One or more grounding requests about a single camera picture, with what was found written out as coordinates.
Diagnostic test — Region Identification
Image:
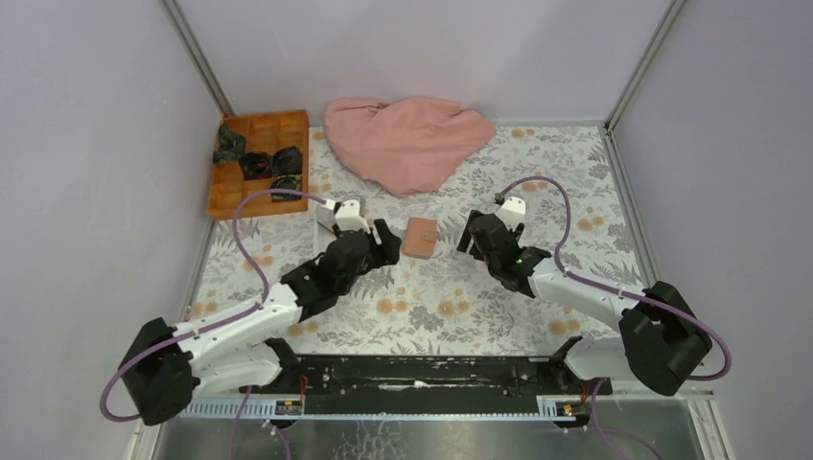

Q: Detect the brown leather card holder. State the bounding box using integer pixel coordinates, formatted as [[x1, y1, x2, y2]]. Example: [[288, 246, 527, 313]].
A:
[[402, 217, 438, 260]]

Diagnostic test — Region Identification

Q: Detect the white translucent card box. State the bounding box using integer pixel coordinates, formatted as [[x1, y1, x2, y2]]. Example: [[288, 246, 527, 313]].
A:
[[314, 196, 365, 252]]

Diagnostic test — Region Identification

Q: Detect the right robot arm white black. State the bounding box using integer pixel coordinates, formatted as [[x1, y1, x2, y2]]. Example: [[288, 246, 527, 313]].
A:
[[457, 210, 713, 396]]

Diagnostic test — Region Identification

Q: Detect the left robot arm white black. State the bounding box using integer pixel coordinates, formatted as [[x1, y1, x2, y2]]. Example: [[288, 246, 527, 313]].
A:
[[114, 219, 402, 426]]

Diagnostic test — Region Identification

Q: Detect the floral table mat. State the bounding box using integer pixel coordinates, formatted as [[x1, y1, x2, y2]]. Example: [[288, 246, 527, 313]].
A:
[[180, 125, 665, 358]]

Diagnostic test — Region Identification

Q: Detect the dark patterned rolled sock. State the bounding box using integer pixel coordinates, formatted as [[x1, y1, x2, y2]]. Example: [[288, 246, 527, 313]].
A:
[[269, 174, 302, 202]]

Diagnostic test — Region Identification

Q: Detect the pink cloth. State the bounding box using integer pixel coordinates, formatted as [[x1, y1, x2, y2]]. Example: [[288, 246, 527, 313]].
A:
[[323, 97, 497, 197]]

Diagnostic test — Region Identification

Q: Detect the black rolled sock right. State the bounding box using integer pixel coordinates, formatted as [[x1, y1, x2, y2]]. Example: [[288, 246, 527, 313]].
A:
[[271, 146, 303, 176]]

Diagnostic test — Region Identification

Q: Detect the black rolled sock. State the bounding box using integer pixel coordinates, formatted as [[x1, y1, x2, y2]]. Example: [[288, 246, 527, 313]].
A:
[[238, 152, 272, 181], [271, 146, 303, 176]]

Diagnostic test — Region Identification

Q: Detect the black rolled sock left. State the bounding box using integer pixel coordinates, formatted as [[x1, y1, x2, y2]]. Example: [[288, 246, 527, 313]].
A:
[[238, 152, 272, 181]]

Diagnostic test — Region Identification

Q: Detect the wooden compartment tray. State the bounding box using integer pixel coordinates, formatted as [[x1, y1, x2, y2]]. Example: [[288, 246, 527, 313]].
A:
[[207, 110, 310, 220]]

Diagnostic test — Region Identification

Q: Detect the green patterned rolled sock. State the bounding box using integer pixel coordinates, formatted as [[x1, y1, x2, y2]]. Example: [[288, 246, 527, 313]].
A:
[[212, 122, 246, 165]]

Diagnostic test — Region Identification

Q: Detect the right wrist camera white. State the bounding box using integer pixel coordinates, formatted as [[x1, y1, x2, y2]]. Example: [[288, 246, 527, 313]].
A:
[[495, 196, 527, 231]]

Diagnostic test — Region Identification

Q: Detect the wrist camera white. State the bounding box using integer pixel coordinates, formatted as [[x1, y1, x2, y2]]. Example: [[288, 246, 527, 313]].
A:
[[495, 196, 527, 231], [322, 199, 371, 236]]

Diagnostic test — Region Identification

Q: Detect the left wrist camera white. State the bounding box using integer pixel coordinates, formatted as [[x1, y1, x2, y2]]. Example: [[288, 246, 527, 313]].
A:
[[322, 199, 371, 236]]

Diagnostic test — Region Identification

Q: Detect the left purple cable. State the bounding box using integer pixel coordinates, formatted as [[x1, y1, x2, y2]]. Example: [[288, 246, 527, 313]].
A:
[[99, 188, 337, 460]]

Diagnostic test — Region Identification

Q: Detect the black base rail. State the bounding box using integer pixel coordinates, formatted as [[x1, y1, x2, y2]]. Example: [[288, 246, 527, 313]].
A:
[[263, 355, 612, 417]]

